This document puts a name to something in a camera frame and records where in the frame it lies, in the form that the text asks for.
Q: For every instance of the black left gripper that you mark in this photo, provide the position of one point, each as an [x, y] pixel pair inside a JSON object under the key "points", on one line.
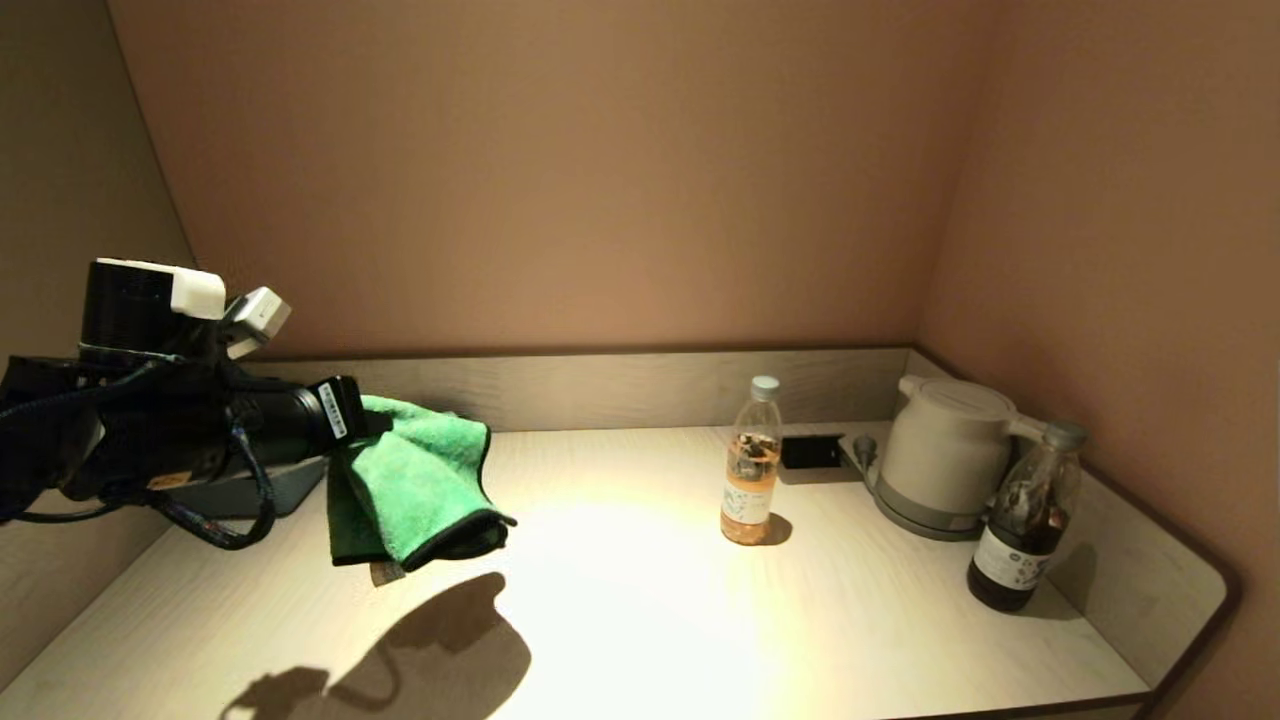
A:
{"points": [[290, 420]]}

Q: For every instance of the green microfibre cloth black edge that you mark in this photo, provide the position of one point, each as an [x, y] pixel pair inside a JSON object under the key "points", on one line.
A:
{"points": [[420, 480]]}

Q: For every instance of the grey-blue tissue box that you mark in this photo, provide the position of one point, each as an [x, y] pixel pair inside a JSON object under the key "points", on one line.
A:
{"points": [[290, 485]]}

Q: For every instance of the wooden desk back panel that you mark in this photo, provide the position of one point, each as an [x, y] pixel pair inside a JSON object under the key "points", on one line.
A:
{"points": [[600, 390]]}

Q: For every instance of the wooden desk panel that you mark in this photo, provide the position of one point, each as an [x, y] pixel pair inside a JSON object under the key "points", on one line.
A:
{"points": [[600, 390], [1150, 590]]}

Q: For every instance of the clear bottle light tea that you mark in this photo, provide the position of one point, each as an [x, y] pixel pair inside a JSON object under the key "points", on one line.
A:
{"points": [[750, 480]]}

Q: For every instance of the black pop-up power socket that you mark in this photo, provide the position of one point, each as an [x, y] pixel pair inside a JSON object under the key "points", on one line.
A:
{"points": [[810, 452]]}

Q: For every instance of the grey kettle base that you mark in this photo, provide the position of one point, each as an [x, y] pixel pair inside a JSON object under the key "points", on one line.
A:
{"points": [[905, 520]]}

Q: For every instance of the white electric kettle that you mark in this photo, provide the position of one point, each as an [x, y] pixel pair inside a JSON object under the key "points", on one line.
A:
{"points": [[945, 450]]}

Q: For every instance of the clear bottle dark tea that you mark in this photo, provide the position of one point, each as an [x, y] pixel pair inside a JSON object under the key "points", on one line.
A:
{"points": [[1020, 540]]}

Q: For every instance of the wooden desk right side panel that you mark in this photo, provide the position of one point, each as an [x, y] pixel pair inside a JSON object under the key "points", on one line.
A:
{"points": [[1150, 590]]}

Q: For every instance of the white-grey left wrist camera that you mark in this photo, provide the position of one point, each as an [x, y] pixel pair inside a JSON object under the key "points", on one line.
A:
{"points": [[258, 315]]}

